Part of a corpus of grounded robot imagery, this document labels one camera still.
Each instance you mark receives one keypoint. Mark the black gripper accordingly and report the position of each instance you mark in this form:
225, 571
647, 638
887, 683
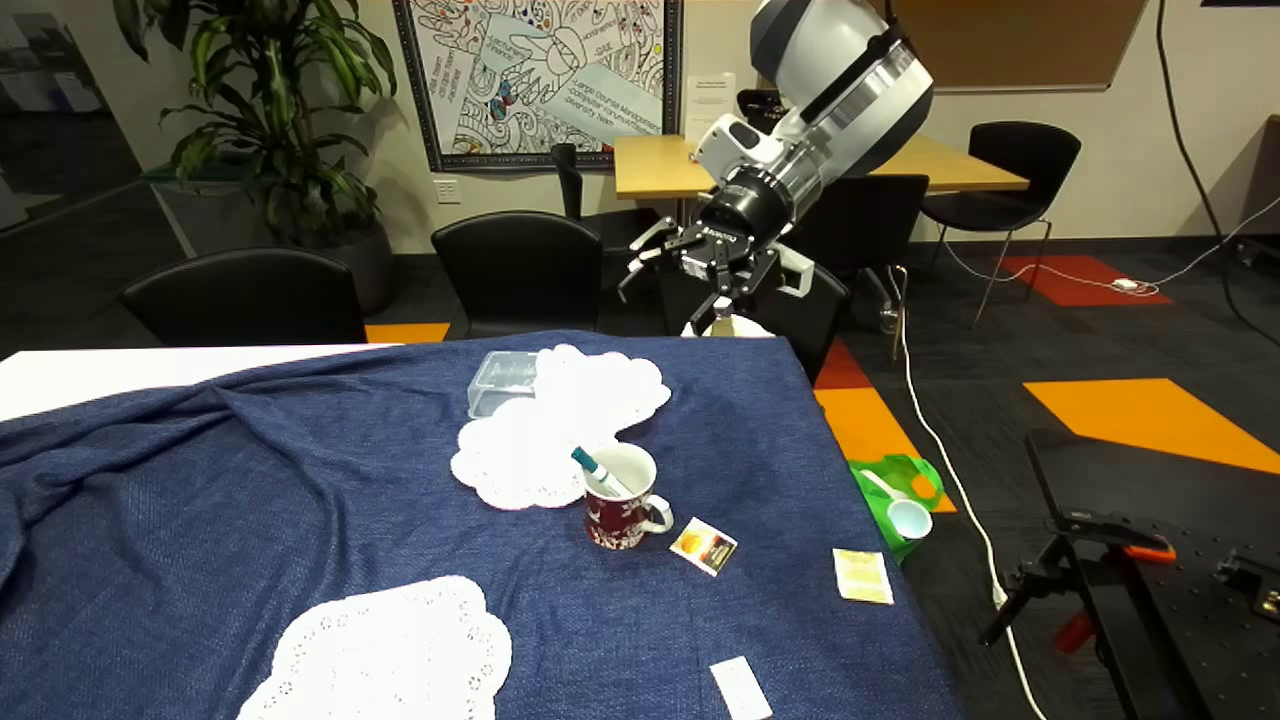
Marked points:
744, 223

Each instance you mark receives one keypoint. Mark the teal blue marker pen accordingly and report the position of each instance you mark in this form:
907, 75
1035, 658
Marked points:
590, 462

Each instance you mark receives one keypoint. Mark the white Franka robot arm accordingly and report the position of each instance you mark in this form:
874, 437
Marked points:
855, 80

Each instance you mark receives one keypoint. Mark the maroon floral mug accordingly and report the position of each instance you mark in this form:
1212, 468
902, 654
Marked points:
623, 515

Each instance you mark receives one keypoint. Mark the black office chair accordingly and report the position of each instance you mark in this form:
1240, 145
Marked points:
816, 332
245, 301
1023, 154
521, 274
881, 229

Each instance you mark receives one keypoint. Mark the white paper doily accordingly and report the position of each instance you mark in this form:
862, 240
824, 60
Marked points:
384, 654
527, 462
595, 386

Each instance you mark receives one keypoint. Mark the clear plastic container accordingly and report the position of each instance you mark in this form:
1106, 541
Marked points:
502, 386

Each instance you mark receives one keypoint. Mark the orange tea bag packet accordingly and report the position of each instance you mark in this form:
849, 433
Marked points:
706, 545

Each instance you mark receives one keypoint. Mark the light wooden table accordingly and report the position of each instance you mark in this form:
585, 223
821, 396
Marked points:
965, 165

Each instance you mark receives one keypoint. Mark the green plastic bag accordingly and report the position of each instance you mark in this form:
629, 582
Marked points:
914, 480

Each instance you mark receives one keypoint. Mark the white plastic scoop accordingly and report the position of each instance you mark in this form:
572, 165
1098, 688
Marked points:
910, 516

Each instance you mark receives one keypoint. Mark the grey plant pot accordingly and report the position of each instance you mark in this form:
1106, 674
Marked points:
355, 274

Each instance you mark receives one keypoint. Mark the pale square paper sachet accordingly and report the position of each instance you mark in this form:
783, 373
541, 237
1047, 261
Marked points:
865, 578

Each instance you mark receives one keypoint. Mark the white rectangular paper sachet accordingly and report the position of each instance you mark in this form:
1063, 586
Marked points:
740, 688

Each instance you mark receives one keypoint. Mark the brown pin board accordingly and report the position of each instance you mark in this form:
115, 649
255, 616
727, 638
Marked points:
1040, 44

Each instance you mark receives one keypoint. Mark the blue denim table cloth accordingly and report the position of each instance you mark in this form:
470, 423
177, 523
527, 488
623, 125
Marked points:
334, 506

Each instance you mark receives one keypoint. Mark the green potted plant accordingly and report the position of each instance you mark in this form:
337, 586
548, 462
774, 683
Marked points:
266, 80

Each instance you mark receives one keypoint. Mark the orange bar clamp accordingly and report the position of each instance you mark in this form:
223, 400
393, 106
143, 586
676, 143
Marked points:
1135, 545

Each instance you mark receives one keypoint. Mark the black device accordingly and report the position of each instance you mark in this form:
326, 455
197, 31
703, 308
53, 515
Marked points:
1248, 586

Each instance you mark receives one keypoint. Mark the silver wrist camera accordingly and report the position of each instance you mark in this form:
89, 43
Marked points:
734, 143

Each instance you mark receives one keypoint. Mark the framed wall poster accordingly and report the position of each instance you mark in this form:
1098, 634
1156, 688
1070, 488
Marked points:
533, 80

